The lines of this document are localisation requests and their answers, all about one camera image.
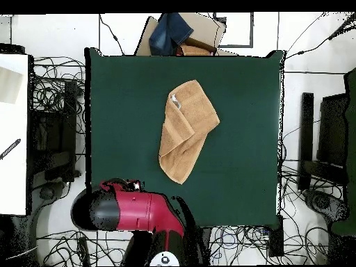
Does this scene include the long black cable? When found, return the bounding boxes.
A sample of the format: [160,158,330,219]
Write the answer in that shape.
[285,12,356,60]

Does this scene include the black chair panel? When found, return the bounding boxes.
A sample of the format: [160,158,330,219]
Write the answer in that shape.
[316,92,350,168]

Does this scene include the beige paper sheet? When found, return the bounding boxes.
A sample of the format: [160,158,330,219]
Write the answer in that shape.
[0,66,24,105]

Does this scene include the dark green table cloth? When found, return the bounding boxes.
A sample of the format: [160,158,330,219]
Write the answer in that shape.
[84,47,286,228]

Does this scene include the black upright post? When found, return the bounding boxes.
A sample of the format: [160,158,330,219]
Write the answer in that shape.
[298,92,314,191]

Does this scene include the black ribbed rod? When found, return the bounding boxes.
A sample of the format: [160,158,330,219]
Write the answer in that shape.
[0,138,22,161]

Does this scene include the blue denim jeans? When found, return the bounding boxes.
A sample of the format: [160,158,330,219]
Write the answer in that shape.
[149,13,195,56]

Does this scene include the white desk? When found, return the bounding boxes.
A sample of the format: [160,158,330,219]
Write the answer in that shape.
[0,53,30,216]

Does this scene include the black swivel chair base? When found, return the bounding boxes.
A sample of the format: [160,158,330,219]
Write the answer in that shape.
[30,180,70,267]
[302,188,348,223]

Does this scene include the brown cardboard box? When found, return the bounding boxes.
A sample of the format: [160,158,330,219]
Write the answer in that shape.
[134,13,238,56]

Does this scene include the tan terry towel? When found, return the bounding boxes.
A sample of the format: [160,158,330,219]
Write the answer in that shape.
[158,79,221,185]

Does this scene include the black power block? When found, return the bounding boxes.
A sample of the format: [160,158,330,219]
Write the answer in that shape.
[268,215,284,258]

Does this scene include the thin black cable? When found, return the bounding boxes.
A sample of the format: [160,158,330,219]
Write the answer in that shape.
[99,13,125,56]

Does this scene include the black equipment rack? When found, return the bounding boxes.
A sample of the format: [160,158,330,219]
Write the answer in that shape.
[29,80,82,190]

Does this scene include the black rectangular frame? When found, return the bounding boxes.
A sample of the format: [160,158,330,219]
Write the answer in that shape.
[213,12,254,49]

